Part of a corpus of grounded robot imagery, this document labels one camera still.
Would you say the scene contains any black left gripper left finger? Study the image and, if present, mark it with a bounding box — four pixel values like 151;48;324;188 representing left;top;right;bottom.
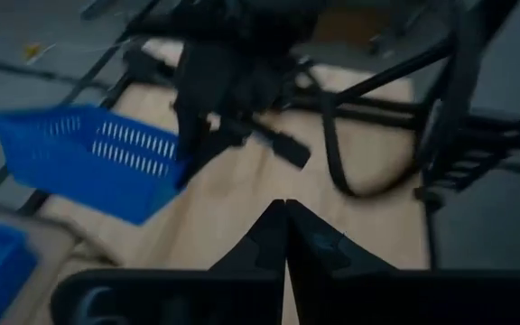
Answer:
209;200;286;272

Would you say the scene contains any yellow cable connector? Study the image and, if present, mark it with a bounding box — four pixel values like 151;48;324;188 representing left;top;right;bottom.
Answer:
23;42;44;60

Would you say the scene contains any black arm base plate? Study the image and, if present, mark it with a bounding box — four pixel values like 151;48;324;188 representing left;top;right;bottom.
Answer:
415;144;520;202

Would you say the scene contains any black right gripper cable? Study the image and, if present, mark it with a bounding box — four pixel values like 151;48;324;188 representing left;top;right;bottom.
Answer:
319;88;426;199

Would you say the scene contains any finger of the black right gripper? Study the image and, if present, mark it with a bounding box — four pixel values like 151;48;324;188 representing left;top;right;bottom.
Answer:
241;117;311;170
176;112;218;187

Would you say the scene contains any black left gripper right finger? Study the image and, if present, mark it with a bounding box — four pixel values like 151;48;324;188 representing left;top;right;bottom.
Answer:
286;200;396;272

